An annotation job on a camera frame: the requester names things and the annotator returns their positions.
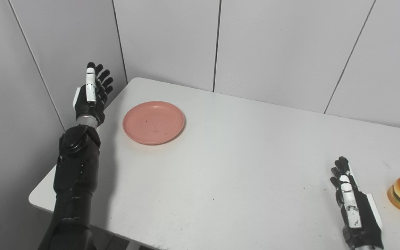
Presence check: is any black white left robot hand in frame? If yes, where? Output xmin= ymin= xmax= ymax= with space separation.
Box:
xmin=73 ymin=62 xmax=114 ymax=127

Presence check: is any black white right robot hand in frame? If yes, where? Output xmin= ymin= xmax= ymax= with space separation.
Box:
xmin=330 ymin=156 xmax=385 ymax=250

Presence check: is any pink round plate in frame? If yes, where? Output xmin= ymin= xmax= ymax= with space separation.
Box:
xmin=123 ymin=101 xmax=186 ymax=145

